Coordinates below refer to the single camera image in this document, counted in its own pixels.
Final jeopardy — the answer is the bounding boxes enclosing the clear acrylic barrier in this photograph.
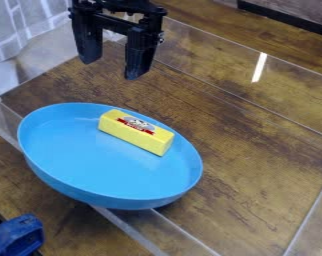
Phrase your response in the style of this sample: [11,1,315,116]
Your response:
[0,21,322,256]

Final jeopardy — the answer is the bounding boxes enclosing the dark baseboard strip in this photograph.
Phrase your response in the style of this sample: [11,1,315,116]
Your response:
[236,0,322,35]

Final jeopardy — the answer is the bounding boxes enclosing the blue oval tray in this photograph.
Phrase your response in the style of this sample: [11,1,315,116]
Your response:
[17,102,202,210]

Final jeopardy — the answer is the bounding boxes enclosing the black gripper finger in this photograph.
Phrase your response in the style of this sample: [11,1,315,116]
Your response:
[124,27,158,80]
[70,13,102,64]

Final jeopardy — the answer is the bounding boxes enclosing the yellow butter block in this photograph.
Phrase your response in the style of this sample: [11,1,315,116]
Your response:
[98,109,174,156]

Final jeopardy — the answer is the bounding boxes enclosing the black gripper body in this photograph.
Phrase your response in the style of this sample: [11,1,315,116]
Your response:
[69,0,166,38]

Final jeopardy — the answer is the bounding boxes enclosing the white checkered cloth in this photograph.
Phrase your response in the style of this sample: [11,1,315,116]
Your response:
[0,0,71,62]

